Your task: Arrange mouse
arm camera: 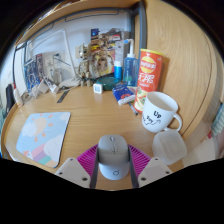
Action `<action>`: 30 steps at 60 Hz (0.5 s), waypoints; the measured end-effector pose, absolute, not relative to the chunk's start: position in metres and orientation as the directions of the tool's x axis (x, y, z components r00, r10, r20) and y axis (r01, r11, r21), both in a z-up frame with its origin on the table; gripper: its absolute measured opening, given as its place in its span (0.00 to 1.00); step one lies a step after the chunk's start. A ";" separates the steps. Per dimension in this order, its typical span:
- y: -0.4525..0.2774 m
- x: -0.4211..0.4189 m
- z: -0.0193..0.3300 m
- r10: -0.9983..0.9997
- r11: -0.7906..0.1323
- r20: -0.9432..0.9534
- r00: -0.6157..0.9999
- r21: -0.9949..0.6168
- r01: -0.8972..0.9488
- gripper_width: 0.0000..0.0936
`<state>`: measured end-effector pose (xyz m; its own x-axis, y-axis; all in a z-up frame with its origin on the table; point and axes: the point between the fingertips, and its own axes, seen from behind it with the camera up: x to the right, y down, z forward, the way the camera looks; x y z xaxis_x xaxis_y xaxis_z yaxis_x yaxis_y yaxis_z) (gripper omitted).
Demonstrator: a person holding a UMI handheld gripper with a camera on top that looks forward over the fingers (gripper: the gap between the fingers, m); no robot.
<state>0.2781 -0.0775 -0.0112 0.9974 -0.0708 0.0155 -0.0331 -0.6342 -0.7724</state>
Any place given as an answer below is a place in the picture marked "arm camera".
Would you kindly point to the small white square clock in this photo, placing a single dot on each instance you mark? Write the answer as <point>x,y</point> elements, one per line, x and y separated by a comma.
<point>97,88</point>

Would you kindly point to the grey white computer mouse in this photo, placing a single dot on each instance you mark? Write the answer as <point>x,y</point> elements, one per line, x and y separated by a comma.
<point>113,156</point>

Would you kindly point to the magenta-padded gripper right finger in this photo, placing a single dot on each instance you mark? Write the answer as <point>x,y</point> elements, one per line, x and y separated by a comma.
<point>153,168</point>

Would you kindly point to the white bottle with red cap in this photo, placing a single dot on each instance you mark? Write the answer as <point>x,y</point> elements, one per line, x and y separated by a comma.
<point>18,98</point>

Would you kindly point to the beige robot model figure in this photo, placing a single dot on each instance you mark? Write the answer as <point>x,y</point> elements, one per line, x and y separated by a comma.
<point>87,65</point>

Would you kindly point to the black ruler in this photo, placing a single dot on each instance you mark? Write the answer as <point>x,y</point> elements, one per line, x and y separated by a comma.
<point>62,96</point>

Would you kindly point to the white charger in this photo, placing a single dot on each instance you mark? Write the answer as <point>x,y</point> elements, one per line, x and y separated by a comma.
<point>53,88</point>

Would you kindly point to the blue tissue packet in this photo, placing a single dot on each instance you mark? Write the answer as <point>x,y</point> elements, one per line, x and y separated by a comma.
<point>122,94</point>

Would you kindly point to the black pouch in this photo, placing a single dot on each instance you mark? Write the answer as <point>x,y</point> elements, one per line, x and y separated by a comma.
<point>9,96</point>

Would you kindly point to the dark pen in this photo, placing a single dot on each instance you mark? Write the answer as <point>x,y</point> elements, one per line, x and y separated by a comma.
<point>133,108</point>

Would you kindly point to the blue spray bottle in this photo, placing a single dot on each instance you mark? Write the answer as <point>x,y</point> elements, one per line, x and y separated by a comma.
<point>129,71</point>

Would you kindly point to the white printed mug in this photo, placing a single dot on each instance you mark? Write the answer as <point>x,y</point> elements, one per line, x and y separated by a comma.
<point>156,113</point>

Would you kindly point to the clear plastic container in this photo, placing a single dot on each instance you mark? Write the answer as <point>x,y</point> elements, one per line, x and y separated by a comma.
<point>169,146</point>

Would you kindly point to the teal round tin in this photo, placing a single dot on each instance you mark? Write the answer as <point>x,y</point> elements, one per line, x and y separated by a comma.
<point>110,82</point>

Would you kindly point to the red chips can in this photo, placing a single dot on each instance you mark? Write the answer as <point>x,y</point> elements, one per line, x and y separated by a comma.
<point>148,73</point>

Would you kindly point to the white power adapter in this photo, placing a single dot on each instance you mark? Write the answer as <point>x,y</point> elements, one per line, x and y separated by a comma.
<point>42,87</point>

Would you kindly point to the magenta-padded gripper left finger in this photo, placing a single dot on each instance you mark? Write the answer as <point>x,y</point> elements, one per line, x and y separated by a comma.
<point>71,170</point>

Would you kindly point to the white desk lamp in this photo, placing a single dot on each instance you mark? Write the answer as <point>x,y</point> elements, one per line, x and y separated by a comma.
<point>71,82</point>

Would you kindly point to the white tube with blue cap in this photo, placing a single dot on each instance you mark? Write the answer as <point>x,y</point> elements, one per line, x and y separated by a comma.
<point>117,70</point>

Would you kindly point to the blue robot print box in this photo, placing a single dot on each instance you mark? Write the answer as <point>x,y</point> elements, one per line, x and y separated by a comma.
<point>31,71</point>

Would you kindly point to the colourful model kit box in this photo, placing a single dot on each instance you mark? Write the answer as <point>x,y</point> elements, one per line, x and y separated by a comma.
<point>110,50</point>

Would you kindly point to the striped hanging cloth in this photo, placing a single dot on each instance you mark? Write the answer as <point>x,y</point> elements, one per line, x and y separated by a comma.
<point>218,120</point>

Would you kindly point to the pastel sun print mouse pad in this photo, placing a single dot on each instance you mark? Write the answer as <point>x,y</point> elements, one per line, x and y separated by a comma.
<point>40,136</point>

